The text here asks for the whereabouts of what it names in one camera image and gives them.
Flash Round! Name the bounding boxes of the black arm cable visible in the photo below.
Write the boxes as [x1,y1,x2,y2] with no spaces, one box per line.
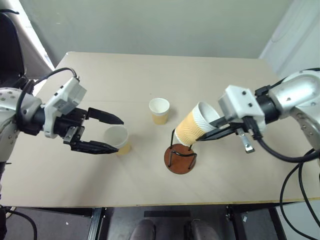
[242,115,320,240]
[15,67,81,116]

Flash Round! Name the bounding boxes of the smooth tan paper cup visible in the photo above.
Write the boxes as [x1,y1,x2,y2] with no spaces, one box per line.
[148,97,171,126]
[104,125,132,157]

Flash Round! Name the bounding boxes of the dark rounded shape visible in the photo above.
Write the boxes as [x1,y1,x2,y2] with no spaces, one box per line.
[129,218,157,240]

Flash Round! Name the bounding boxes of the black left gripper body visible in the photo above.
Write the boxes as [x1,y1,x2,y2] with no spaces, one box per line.
[54,107,89,152]

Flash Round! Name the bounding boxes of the ribbed brown paper cup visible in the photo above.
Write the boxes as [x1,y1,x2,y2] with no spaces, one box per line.
[174,100,221,147]

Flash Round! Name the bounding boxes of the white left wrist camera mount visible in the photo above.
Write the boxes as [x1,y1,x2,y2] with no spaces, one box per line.
[42,76,88,139]

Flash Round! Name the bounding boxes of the wire cup holder wooden base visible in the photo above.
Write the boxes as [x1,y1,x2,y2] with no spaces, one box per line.
[163,128,199,175]

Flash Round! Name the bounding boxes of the black table frame leg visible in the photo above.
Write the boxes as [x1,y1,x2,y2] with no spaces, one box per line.
[225,203,287,240]
[87,206,108,240]

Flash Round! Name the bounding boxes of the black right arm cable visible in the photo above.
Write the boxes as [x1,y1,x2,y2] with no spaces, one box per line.
[242,115,320,240]

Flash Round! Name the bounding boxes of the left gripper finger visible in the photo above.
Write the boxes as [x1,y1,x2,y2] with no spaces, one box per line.
[86,107,125,126]
[70,139,120,155]

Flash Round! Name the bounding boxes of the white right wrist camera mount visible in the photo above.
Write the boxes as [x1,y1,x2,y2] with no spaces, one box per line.
[216,84,266,133]

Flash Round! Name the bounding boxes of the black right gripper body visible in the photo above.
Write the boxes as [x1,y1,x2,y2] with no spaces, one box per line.
[229,116,253,135]

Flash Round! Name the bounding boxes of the silver metal gripper bracket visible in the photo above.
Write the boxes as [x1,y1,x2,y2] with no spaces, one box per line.
[236,128,256,154]

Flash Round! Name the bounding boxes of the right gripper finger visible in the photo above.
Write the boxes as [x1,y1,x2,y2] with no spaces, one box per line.
[208,115,234,130]
[196,125,241,143]

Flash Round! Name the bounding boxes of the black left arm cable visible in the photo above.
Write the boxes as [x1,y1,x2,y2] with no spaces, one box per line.
[15,67,81,116]

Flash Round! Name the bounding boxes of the black chair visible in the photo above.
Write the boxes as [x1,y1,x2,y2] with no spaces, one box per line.
[0,8,28,89]

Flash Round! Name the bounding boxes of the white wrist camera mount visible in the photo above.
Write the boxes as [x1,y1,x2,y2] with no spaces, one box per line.
[42,76,88,139]
[216,84,266,133]

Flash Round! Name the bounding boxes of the black floor cable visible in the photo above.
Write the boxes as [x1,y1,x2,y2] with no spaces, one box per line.
[0,204,39,240]

